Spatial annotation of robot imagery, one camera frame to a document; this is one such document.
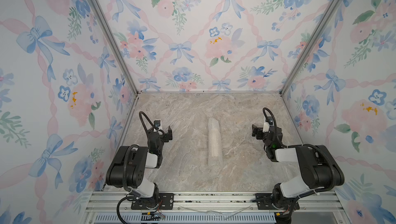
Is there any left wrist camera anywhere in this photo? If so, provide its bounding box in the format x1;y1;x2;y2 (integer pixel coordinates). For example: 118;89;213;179
153;120;163;130

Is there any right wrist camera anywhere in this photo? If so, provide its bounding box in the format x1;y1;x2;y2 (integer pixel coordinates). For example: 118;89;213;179
263;119;273;133

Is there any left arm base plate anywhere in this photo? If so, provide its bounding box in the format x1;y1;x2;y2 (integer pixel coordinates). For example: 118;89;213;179
131;193;174;211

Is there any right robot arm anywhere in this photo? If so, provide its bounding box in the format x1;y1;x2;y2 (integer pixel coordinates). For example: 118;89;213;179
252;107;344;210

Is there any white slotted cable duct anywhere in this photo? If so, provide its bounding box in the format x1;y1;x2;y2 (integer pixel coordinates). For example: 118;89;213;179
93;213;277;224

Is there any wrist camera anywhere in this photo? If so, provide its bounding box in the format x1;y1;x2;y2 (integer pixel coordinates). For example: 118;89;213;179
263;119;273;133
153;120;163;130

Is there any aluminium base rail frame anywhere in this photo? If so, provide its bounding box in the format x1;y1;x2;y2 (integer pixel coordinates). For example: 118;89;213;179
81;191;350;224

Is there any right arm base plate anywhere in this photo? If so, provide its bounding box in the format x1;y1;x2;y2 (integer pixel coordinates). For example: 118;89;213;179
251;193;294;211

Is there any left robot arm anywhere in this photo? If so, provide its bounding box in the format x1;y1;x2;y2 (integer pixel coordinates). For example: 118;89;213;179
105;111;173;209

